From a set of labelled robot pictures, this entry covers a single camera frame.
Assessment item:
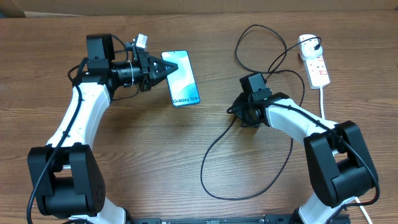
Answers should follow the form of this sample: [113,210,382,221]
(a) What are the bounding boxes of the black Samsung Galaxy smartphone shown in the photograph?
[161,50,200,107]

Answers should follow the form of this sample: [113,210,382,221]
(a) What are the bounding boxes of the white USB wall charger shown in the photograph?
[298,34,323,60]

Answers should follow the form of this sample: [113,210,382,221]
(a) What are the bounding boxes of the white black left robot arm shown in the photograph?
[26,34,178,223]

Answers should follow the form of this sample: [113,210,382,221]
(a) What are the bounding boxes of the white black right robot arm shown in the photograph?
[227,73,380,223]

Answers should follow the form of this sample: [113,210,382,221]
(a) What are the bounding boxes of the brown cardboard backdrop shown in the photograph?
[1,0,397,17]

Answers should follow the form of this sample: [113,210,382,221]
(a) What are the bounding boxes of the white power strip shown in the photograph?
[303,56,330,89]

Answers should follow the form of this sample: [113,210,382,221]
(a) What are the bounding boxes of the black USB charging cable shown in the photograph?
[200,24,323,201]

